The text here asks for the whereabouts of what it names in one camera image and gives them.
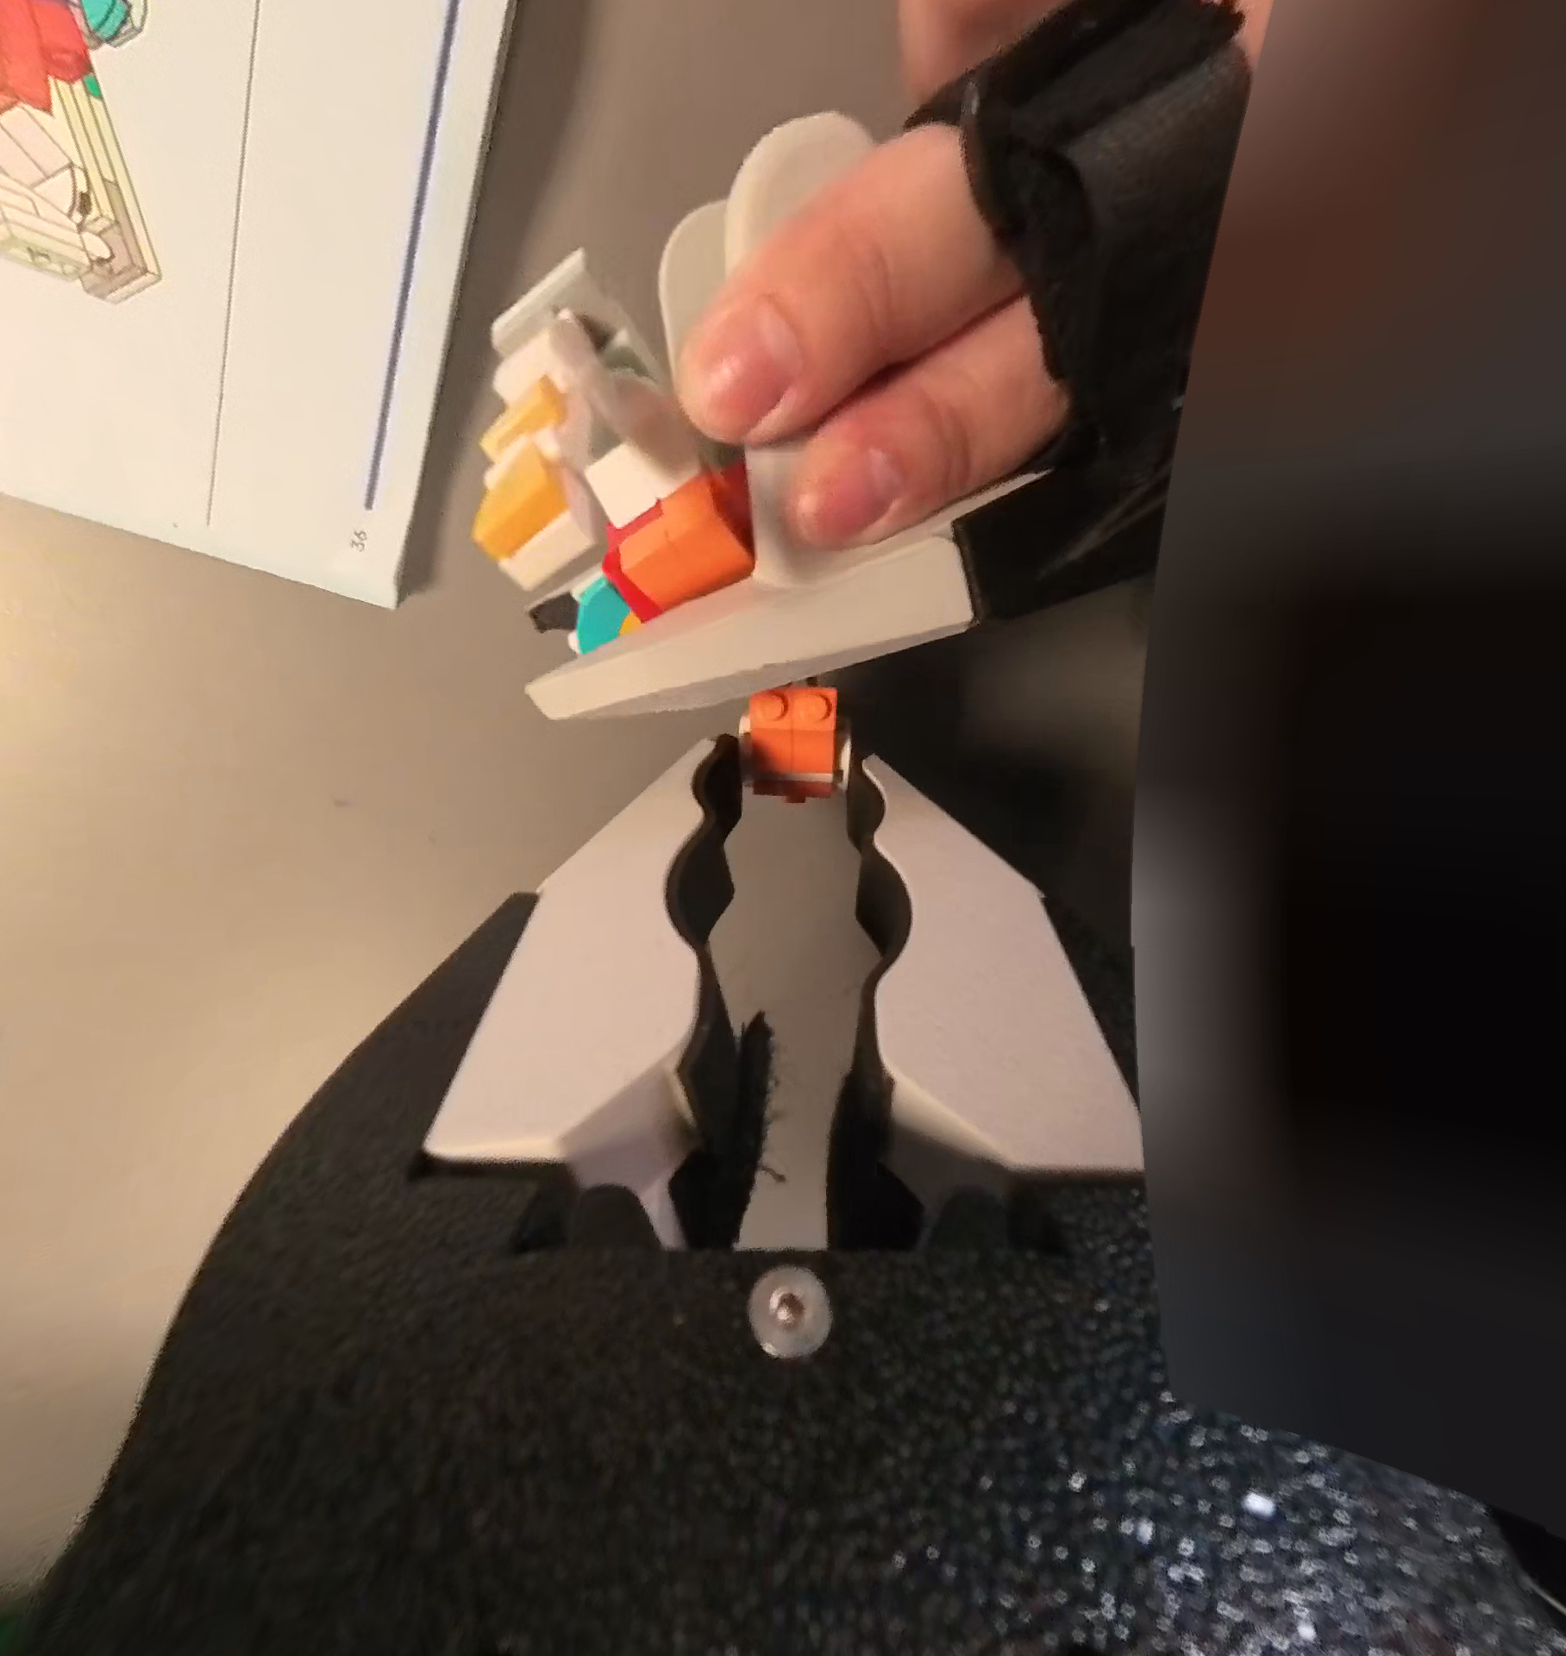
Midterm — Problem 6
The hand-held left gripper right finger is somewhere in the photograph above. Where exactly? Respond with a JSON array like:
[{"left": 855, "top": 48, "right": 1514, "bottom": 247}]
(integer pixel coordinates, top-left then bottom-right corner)
[{"left": 846, "top": 751, "right": 1145, "bottom": 1250}]

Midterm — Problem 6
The open pale blue instruction booklet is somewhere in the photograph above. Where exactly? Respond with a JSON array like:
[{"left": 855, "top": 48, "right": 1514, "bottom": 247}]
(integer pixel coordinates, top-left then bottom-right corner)
[{"left": 0, "top": 0, "right": 519, "bottom": 610}]

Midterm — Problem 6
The colourful toy brick fish body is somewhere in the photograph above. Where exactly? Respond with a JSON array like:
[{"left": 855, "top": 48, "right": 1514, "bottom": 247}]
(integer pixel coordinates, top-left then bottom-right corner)
[{"left": 472, "top": 249, "right": 764, "bottom": 655}]

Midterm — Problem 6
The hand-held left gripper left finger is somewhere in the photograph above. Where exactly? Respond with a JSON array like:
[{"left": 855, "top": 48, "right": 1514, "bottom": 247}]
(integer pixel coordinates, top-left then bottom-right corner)
[{"left": 421, "top": 736, "right": 748, "bottom": 1247}]

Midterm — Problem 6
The person's right hand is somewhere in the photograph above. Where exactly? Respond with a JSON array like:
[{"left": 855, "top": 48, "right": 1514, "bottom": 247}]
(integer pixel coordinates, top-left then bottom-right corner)
[{"left": 671, "top": 0, "right": 1075, "bottom": 548}]

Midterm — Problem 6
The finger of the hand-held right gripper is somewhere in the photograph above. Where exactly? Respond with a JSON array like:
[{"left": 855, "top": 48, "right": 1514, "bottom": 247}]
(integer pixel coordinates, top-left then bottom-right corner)
[{"left": 524, "top": 518, "right": 984, "bottom": 727}]

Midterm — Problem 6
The orange toy brick head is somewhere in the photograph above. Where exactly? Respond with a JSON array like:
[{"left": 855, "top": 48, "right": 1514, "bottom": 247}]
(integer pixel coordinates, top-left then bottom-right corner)
[{"left": 736, "top": 687, "right": 857, "bottom": 811}]

